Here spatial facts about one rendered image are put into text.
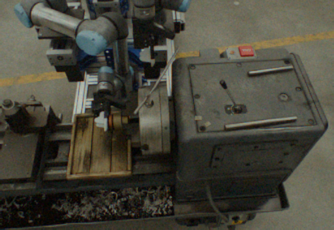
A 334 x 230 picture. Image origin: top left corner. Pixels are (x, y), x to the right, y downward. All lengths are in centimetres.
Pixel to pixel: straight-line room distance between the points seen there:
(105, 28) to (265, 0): 291
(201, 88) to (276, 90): 31
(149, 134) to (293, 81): 65
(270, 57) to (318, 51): 209
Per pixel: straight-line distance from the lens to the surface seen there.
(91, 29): 134
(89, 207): 183
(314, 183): 269
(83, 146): 164
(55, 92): 307
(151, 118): 128
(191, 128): 121
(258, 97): 134
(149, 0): 117
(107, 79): 156
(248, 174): 159
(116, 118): 141
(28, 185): 159
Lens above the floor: 229
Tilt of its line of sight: 54 degrees down
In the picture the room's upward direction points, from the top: straight up
